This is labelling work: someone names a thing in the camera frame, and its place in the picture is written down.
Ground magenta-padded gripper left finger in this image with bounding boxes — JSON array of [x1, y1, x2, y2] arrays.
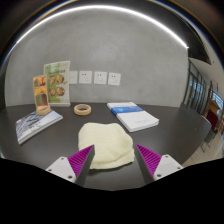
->
[[45, 144, 96, 188]]

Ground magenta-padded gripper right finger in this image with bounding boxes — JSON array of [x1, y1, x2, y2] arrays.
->
[[134, 143, 184, 185]]

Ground cream ribbed towel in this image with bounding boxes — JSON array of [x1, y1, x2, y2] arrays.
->
[[77, 122, 136, 170]]

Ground white and blue book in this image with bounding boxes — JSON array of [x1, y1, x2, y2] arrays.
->
[[106, 101, 160, 133]]

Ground beige tape roll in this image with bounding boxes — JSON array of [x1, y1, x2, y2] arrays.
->
[[73, 103, 92, 117]]

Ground grey striped cover book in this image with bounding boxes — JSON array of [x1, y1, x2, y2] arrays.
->
[[15, 109, 64, 146]]

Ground green menu stand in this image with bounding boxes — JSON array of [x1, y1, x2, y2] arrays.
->
[[43, 60, 72, 108]]

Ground black framed glass partition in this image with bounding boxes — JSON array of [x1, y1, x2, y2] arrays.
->
[[182, 58, 224, 141]]

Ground ceiling light strip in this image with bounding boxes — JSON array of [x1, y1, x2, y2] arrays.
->
[[14, 3, 190, 49]]

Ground white wall socket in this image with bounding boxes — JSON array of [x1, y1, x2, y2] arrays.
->
[[68, 70, 79, 85], [107, 72, 122, 87], [93, 70, 108, 85], [78, 70, 93, 85]]

